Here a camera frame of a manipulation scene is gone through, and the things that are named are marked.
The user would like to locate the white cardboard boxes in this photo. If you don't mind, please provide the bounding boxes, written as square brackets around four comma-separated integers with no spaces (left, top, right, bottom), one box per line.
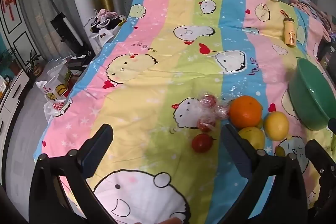
[36,59,79,102]

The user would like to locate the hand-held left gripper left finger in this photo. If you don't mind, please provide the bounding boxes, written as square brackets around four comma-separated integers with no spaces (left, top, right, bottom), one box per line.
[28,123,116,224]

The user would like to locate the white cylinder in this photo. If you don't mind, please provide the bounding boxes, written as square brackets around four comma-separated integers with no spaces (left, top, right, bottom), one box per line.
[75,0,102,39]

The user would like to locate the colourful cartoon printed blanket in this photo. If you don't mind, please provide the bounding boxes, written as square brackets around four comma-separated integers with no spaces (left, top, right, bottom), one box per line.
[33,0,336,224]

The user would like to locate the yellow bottle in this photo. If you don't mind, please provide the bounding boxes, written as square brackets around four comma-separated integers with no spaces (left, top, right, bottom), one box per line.
[281,9,298,46]

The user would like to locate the white cabinet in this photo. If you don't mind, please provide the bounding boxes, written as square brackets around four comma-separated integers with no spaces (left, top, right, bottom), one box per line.
[0,69,35,136]

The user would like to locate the yellow lemon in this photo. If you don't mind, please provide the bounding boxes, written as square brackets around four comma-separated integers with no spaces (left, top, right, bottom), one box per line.
[238,127,265,151]
[263,112,290,140]

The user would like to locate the person's left hand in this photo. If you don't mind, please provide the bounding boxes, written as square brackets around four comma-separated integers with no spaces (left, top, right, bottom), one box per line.
[136,217,182,224]

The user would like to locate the orange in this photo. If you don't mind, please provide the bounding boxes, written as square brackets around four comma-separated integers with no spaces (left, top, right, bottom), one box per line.
[229,95,263,128]

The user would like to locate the dark box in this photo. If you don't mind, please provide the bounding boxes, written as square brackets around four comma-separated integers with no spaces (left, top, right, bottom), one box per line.
[315,40,336,71]

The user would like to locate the black box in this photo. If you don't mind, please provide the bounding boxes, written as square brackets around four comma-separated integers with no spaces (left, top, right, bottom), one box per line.
[67,55,93,78]

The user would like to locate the white red plastic bag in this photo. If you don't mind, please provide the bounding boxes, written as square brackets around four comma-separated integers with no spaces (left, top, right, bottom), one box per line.
[43,99,72,123]

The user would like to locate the green plastic bowl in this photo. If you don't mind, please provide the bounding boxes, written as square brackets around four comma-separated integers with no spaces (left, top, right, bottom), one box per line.
[288,57,336,131]

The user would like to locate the potted plant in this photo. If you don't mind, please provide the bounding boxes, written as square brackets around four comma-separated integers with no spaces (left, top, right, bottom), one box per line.
[26,49,45,77]

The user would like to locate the black upright vacuum cleaner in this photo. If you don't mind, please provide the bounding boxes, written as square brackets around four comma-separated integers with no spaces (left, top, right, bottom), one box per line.
[33,0,84,51]

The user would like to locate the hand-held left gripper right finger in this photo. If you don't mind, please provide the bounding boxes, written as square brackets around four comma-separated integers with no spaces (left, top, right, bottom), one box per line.
[223,123,308,224]

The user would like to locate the plastic red tomato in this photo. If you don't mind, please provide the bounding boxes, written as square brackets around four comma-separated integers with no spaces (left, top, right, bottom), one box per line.
[200,94,218,110]
[215,105,231,119]
[197,119,214,132]

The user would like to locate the red wall decoration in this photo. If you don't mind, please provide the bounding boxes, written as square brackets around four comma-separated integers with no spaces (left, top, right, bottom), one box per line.
[1,0,19,21]

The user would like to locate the bags of clothes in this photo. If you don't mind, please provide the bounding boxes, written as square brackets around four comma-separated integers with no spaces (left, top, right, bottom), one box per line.
[84,9,127,52]

